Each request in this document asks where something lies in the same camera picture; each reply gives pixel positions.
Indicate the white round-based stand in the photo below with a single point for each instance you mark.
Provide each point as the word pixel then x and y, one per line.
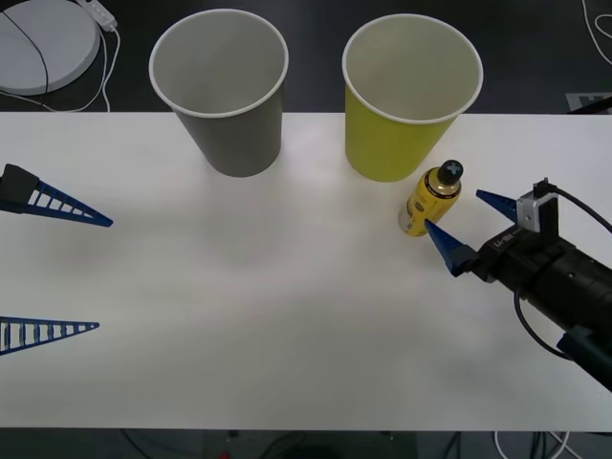
pixel 67 43

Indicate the white power strip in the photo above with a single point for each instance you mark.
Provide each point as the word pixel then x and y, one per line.
pixel 102 14

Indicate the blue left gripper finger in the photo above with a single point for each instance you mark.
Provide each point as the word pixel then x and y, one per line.
pixel 72 328
pixel 19 191

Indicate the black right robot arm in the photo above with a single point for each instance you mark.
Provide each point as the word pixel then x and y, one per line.
pixel 583 287

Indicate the yellow bottle with black cap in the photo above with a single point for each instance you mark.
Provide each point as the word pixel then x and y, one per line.
pixel 430 196

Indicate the grey plastic waste bin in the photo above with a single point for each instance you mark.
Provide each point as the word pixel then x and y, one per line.
pixel 239 143

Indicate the grey floor marker plate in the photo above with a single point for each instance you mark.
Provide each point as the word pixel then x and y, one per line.
pixel 576 98

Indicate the pale grey right wrist camera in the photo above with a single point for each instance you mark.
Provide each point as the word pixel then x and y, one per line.
pixel 528 210

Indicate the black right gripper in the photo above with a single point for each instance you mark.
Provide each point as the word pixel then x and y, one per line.
pixel 516 258

